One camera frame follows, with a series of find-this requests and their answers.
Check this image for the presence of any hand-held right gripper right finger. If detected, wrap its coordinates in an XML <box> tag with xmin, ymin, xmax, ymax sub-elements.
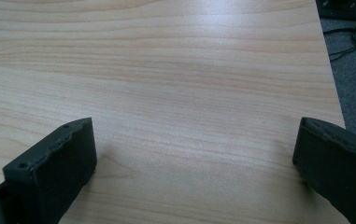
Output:
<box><xmin>292</xmin><ymin>117</ymin><xmax>356</xmax><ymax>224</ymax></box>

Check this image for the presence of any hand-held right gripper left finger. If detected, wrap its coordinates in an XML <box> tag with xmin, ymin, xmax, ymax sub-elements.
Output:
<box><xmin>2</xmin><ymin>117</ymin><xmax>98</xmax><ymax>224</ymax></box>

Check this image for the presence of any black metal stand base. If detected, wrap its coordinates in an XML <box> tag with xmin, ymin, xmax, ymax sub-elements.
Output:
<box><xmin>315</xmin><ymin>0</ymin><xmax>356</xmax><ymax>22</ymax></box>

